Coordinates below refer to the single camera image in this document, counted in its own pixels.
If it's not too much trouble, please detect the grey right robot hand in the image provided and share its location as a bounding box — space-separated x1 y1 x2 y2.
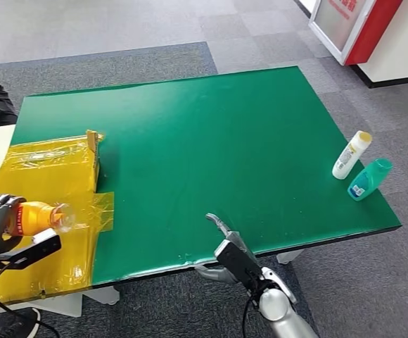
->
195 212 258 286

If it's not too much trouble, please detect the orange bottle with clear cap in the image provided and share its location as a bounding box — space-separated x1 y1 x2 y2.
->
5 201 76 237

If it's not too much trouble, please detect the white bottle with yellow cap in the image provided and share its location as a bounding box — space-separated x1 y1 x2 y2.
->
332 130 373 180

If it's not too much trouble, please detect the teal translucent bottle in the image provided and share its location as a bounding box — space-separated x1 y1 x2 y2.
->
347 158 394 202

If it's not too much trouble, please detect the white table foot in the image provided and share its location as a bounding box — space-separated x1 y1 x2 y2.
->
32 285 121 318
276 248 305 265

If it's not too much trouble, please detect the yellow taped cardboard box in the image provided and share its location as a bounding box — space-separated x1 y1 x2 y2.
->
0 130 115 310

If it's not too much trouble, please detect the green table mat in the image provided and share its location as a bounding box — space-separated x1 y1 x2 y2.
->
10 65 402 287

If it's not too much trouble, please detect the red and white cabinet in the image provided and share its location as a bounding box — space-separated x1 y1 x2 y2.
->
308 0 408 89

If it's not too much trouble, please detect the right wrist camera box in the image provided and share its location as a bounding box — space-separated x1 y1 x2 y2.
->
214 239 263 293

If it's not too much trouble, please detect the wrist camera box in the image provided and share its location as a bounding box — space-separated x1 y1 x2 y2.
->
214 239 263 293
0 227 63 271

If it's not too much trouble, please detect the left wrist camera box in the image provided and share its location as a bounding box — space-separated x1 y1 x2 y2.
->
0 227 63 271

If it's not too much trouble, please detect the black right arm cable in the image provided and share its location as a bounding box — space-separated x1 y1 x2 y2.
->
241 294 254 338

